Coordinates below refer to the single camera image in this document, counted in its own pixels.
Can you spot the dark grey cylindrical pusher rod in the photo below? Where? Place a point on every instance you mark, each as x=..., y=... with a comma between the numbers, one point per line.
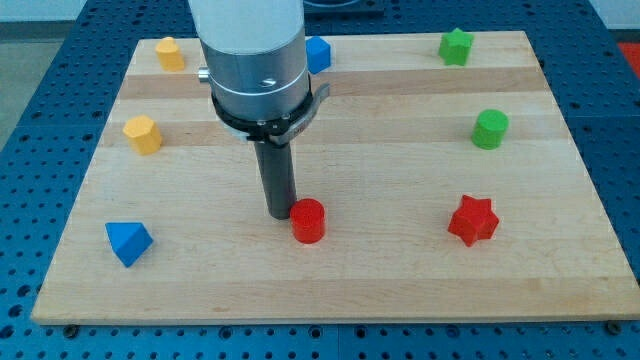
x=277, y=176

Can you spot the black clamp ring with lever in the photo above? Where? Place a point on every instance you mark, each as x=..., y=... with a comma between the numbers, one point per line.
x=278, y=131

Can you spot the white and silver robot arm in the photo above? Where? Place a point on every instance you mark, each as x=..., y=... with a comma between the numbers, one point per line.
x=256, y=66

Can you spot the green star block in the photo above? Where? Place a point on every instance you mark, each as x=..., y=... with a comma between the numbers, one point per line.
x=455, y=47

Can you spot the red star block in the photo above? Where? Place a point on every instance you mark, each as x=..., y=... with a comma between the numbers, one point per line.
x=473, y=220

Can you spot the red cylinder block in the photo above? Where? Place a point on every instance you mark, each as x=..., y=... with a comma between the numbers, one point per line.
x=308, y=220

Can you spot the blue cube block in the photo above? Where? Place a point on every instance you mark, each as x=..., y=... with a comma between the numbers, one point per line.
x=318, y=54

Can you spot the yellow rounded block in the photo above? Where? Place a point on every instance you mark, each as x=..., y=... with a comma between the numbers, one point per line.
x=169, y=55

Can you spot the yellow hexagon block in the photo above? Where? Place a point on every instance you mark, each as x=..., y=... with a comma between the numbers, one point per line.
x=143, y=135

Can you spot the blue triangular prism block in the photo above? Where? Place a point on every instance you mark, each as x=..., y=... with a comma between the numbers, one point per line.
x=128, y=240

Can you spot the light wooden board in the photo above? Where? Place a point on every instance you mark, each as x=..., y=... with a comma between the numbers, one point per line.
x=389, y=155

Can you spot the green cylinder block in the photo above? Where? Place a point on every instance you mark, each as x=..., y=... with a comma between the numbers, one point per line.
x=490, y=128

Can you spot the black base plate at back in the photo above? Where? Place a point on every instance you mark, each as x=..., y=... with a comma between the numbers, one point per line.
x=343, y=7

